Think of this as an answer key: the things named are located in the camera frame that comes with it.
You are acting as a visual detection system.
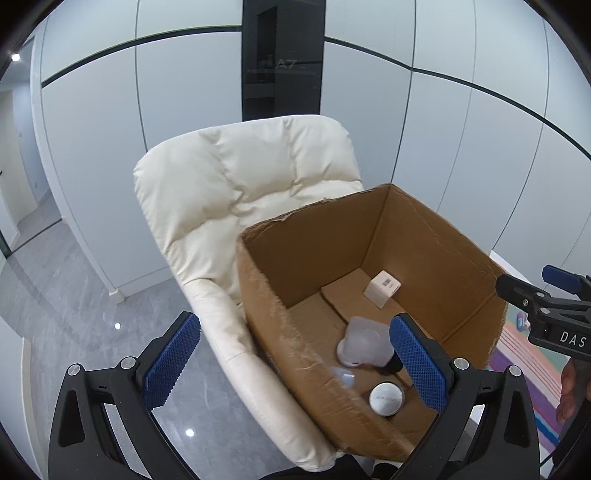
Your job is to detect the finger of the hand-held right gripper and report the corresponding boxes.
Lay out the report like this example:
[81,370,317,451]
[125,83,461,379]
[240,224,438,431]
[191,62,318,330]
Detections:
[542,264,591,301]
[495,274,591,324]

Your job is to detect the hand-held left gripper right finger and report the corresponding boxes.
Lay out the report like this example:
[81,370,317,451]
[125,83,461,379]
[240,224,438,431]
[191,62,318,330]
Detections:
[389,313,541,480]

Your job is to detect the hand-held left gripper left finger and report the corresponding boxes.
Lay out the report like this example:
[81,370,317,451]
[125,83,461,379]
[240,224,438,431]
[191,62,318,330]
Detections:
[48,311,201,480]

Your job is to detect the translucent plastic container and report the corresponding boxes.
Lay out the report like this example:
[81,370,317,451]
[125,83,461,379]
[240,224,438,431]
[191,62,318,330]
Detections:
[344,316,394,365]

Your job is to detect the white round powder compact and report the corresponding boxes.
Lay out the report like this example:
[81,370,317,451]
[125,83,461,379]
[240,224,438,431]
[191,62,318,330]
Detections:
[335,339,370,368]

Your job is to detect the brown cardboard box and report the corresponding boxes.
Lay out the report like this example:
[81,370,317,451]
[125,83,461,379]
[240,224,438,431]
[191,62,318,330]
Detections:
[236,183,509,462]

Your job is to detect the small white box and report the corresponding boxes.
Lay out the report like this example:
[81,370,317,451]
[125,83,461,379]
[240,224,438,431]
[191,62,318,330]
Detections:
[363,271,402,309]

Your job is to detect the person's right hand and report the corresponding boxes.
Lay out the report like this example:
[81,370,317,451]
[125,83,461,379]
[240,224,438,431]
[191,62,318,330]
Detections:
[556,357,583,423]

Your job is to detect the silver round tin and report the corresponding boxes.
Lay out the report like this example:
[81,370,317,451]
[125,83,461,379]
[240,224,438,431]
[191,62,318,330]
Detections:
[369,382,406,417]

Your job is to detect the striped colourful cloth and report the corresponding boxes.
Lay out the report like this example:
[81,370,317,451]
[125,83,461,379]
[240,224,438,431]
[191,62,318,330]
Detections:
[487,309,571,448]

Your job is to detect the cream padded chair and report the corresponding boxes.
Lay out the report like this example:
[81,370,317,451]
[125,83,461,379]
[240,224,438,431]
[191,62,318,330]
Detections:
[133,114,365,472]

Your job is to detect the black glass wall panel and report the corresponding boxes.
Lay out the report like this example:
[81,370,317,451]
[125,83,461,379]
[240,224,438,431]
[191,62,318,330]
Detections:
[241,0,324,121]

